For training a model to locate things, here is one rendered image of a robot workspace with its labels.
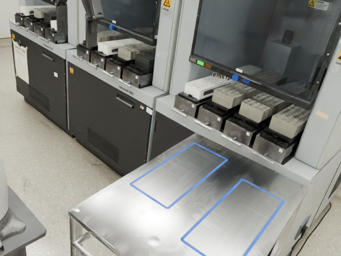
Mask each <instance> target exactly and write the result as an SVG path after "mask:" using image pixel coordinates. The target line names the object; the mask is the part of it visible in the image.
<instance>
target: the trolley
mask: <svg viewBox="0 0 341 256"><path fill-rule="evenodd" d="M308 191H309V187H307V186H304V185H302V184H300V183H298V182H296V181H294V180H292V179H290V178H288V177H286V176H284V175H282V174H280V173H278V172H276V171H274V170H272V169H269V168H267V167H265V166H263V165H261V164H259V163H257V162H255V161H253V160H251V159H249V158H247V157H245V156H243V155H241V154H239V153H237V152H235V151H233V150H230V149H228V148H226V147H224V146H222V145H220V144H218V143H216V142H214V141H212V140H210V139H208V138H206V137H204V136H202V135H200V134H198V133H195V134H193V135H191V136H190V137H188V138H186V139H185V140H183V141H181V142H180V143H178V144H176V145H175V146H173V147H171V148H170V149H168V150H167V151H165V152H163V153H162V154H160V155H158V156H157V157H155V158H153V159H151V160H150V161H148V162H147V163H145V164H143V165H142V166H140V167H138V168H137V169H135V170H133V171H132V172H130V173H128V174H127V175H125V176H123V177H122V178H120V179H118V180H117V181H115V182H113V183H112V184H110V185H108V186H107V187H105V188H104V189H102V190H100V191H99V192H97V193H95V194H94V195H92V196H90V197H89V198H87V199H85V200H84V201H82V202H81V203H79V204H77V205H76V206H74V207H72V208H71V209H69V210H68V216H69V217H70V246H71V256H92V255H91V254H90V253H89V252H88V251H87V250H85V249H84V248H83V242H85V241H87V240H88V239H90V237H91V236H90V234H91V235H92V236H93V237H95V238H96V239H97V240H98V241H100V242H101V243H102V244H103V245H104V246H106V247H107V248H108V249H109V250H111V251H112V252H113V253H114V254H115V255H117V256H267V255H268V253H269V252H270V250H271V249H272V247H273V246H274V244H275V246H274V248H273V250H272V253H271V255H270V256H279V254H280V252H281V250H282V247H283V245H284V243H285V241H286V238H287V236H288V234H289V232H290V229H291V227H292V225H293V223H294V220H295V218H296V216H297V213H298V211H299V209H300V207H301V204H302V202H303V200H304V198H305V196H306V194H307V193H308ZM83 228H84V229H85V230H86V231H88V232H86V233H85V234H83ZM89 233H90V234H89Z"/></svg>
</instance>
